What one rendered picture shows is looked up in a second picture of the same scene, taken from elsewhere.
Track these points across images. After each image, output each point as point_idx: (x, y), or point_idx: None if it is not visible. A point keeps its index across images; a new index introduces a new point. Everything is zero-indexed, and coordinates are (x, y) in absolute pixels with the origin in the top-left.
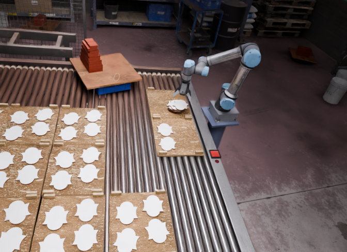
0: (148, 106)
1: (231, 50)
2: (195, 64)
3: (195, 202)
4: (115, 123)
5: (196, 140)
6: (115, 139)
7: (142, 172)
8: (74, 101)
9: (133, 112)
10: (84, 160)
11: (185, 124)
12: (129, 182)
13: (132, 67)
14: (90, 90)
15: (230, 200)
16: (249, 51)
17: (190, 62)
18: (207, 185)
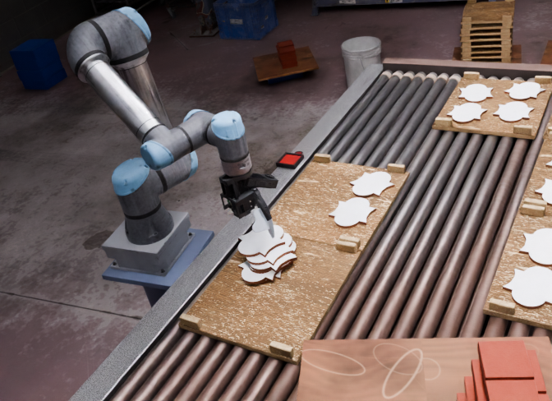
0: (338, 292)
1: (111, 73)
2: (210, 122)
3: (393, 116)
4: (470, 265)
5: (301, 182)
6: (485, 224)
7: (454, 163)
8: None
9: (397, 285)
10: None
11: (288, 218)
12: (489, 151)
13: None
14: None
15: (338, 110)
16: (131, 14)
17: (230, 112)
18: (352, 127)
